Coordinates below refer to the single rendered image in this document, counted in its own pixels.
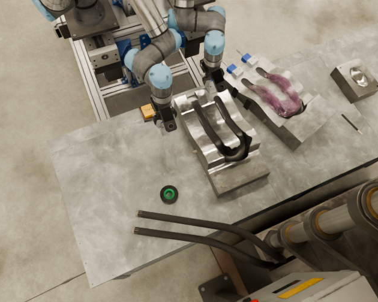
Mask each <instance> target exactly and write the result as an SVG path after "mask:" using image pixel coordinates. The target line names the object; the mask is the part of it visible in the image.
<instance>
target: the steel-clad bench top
mask: <svg viewBox="0 0 378 302"><path fill-rule="evenodd" d="M358 58H360V60H361V61H362V62H363V64H364V65H365V66H366V67H367V69H368V70H369V72H370V73H371V74H372V75H373V77H374V78H375V79H376V80H377V82H378V24H375V25H372V26H369V27H367V28H364V29H360V30H358V31H355V32H352V33H349V34H347V35H343V36H341V37H338V38H335V39H333V40H330V41H327V42H324V43H321V44H318V45H316V46H312V47H310V48H307V49H304V50H301V51H299V52H296V53H292V54H290V55H287V56H284V57H282V58H279V59H276V60H273V61H271V63H272V64H273V65H275V66H276V67H279V68H282V69H284V70H287V71H289V72H291V73H292V74H293V75H294V76H295V77H296V78H297V79H298V80H299V82H300V83H301V84H302V85H303V87H304V88H305V89H306V90H307V91H308V92H309V93H310V94H311V95H312V96H313V97H315V96H317V95H320V96H321V97H322V98H324V99H325V100H326V101H327V102H329V103H330V105H332V106H333V107H334V108H335V109H337V110H338V111H337V112H336V113H335V114H334V115H333V116H332V117H331V118H330V119H329V120H328V121H327V122H326V123H325V124H323V125H322V126H321V127H320V128H319V129H318V130H317V131H316V132H315V133H314V134H313V135H312V136H310V137H309V138H308V139H307V140H306V141H305V142H303V143H302V144H301V145H300V146H299V147H298V148H297V149H296V150H295V151H294V152H293V151H292V150H291V149H290V148H289V147H288V146H287V145H286V144H284V143H283V142H282V141H281V140H280V139H279V138H278V137H277V136H276V135H275V134H274V133H273V132H272V131H271V130H270V129H269V128H268V127H267V126H266V125H265V124H264V123H263V122H262V121H261V120H259V119H258V118H257V117H256V116H255V115H254V114H253V113H252V112H251V111H250V110H249V109H248V110H246V109H245V108H244V107H243V106H244V105H243V103H242V102H240V100H239V99H237V97H236V98H234V97H233V96H231V94H232V93H231V92H230V91H229V90H228V91H229V93H230V96H231V97H232V99H233V101H234V103H235V105H236V107H237V109H238V110H239V112H240V114H241V116H242V117H243V118H244V119H245V120H246V122H247V123H249V124H250V125H251V127H252V128H253V129H254V130H255V131H256V132H257V134H258V136H259V138H260V140H261V144H260V147H259V152H260V154H261V156H262V157H263V159H264V161H265V162H266V164H267V166H268V168H269V170H270V171H271V173H270V174H269V175H268V176H267V177H264V178H262V179H260V180H257V181H255V182H253V183H250V184H249V185H246V186H243V187H241V188H239V189H237V190H235V191H232V192H229V193H228V194H226V195H223V196H221V197H218V198H217V196H216V194H215V192H214V190H213V188H212V186H211V184H210V182H209V180H208V177H207V175H206V173H205V171H204V169H203V167H202V165H201V163H200V161H199V159H198V157H197V155H196V153H193V151H194V149H193V147H192V145H191V142H190V140H189V138H188V136H187V134H186V132H185V130H184V127H183V125H182V123H181V121H180V120H179V117H178V115H177V116H176V119H175V122H176V126H177V129H176V130H174V131H173V132H172V133H170V134H167V135H164V136H162V133H161V131H160V129H159V128H157V127H156V126H155V124H154V122H153V120H150V121H148V122H144V120H143V118H142V115H141V114H140V111H139V108H137V109H134V110H131V111H128V112H126V113H122V114H120V115H117V116H114V117H111V118H109V119H106V120H103V121H101V122H97V123H94V124H92V125H89V126H86V127H83V128H80V129H77V130H75V131H72V132H69V133H66V134H63V135H60V136H58V137H55V138H52V139H49V140H46V141H47V145H48V148H49V152H50V155H51V158H52V162H53V165H54V168H55V171H56V175H57V178H58V182H59V185H60V188H61V192H62V195H63V198H64V201H65V205H66V208H67V212H68V215H69V218H70V221H71V225H72V227H73V231H74V235H75V238H76V241H77V245H78V248H79V251H80V255H81V257H82V261H83V265H84V268H85V271H86V275H87V278H88V281H89V285H90V287H91V288H93V287H95V286H98V285H100V284H102V283H104V282H107V281H108V280H111V279H113V278H115V277H117V276H120V275H122V274H124V273H126V272H128V271H130V270H133V269H135V268H137V267H140V266H141V265H143V264H146V263H148V262H150V261H152V260H155V259H157V258H159V257H161V256H163V255H165V254H167V253H170V252H172V251H174V250H177V249H179V248H180V247H183V246H185V245H187V244H190V243H192V242H189V241H180V240H172V239H167V238H159V237H151V236H146V235H138V234H132V233H131V230H132V227H139V228H148V229H157V230H162V231H170V232H178V233H183V234H192V235H200V236H204V237H205V236H207V235H209V234H212V233H213V232H216V231H218V229H210V228H203V227H199V226H192V225H184V224H177V223H173V222H166V221H158V220H154V219H147V218H140V217H136V210H142V211H147V212H154V213H162V214H167V215H174V216H182V217H186V218H193V219H201V220H206V221H213V222H221V223H225V224H234V223H235V222H237V221H240V220H242V219H244V218H247V217H249V216H251V215H253V214H255V213H257V212H260V211H262V210H264V209H266V208H268V207H270V206H273V205H275V204H277V203H279V202H281V201H284V200H286V199H288V198H290V197H292V196H294V195H297V194H299V193H301V192H304V191H306V190H307V189H310V188H312V187H314V186H316V185H319V184H321V183H323V182H325V181H327V180H329V179H332V178H334V177H336V176H339V175H340V174H343V173H345V172H347V171H349V170H351V169H354V168H356V167H358V166H360V165H362V164H364V163H366V162H369V161H371V160H373V159H376V158H378V92H376V93H375V94H374V95H372V96H369V97H368V98H365V99H362V100H360V101H358V102H355V103H353V104H351V103H350V102H349V100H348V99H347V98H346V96H345V95H344V93H342V91H341V89H340V88H339V87H338V85H337V84H336V82H335V81H334V80H333V78H332V77H331V76H330V74H331V73H332V71H333V70H334V68H335V67H337V66H339V65H342V64H345V63H347V62H350V61H353V60H355V59H358ZM342 114H344V115H345V116H346V117H347V118H348V119H349V120H350V121H351V122H352V123H353V124H354V125H355V126H356V127H357V128H358V129H359V130H360V131H361V132H362V133H363V134H362V135H361V134H360V133H359V132H358V131H357V130H356V129H355V128H354V127H353V126H352V125H351V124H350V123H349V122H348V121H347V120H346V119H345V118H344V117H343V116H342ZM167 185H172V186H174V187H175V188H176V189H177V190H178V199H177V201H176V202H175V203H173V204H165V203H163V202H162V200H161V198H160V191H161V189H162V188H163V187H165V186H167Z"/></svg>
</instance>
